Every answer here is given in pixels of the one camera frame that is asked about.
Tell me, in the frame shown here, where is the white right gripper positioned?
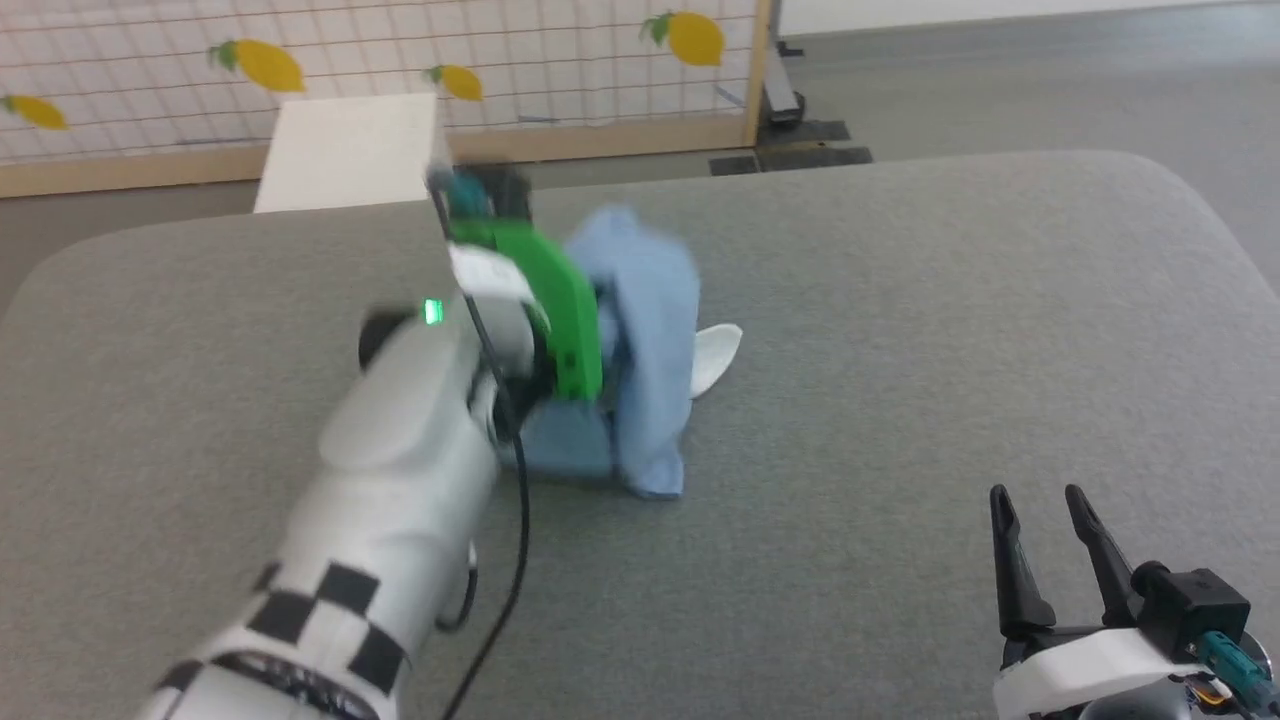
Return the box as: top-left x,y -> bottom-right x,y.
989,484 -> 1233,720

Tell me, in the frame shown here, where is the long black floor mat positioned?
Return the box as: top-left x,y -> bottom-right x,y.
757,145 -> 874,172

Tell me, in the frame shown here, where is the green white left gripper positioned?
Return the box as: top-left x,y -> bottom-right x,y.
448,222 -> 605,403

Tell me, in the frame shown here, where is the light blue white-sleeved t-shirt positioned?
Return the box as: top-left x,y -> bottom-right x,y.
520,205 -> 744,501

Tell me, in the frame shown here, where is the white rectangular box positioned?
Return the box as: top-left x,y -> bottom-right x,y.
253,93 -> 442,214

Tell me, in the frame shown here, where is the wooden fence frame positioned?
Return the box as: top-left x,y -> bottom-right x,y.
0,0 -> 783,198

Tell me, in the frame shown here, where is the yellow lemon decoration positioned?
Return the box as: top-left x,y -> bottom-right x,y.
427,64 -> 485,103
208,39 -> 307,94
641,11 -> 726,68
2,94 -> 71,132

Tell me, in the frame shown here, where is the grey fabric sofa cushion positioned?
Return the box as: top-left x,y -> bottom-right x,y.
0,150 -> 1280,720

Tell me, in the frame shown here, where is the grey metal stand foot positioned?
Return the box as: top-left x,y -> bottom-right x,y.
763,40 -> 809,129

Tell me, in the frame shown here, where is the black floor mat under stand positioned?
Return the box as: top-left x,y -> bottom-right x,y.
760,119 -> 852,147

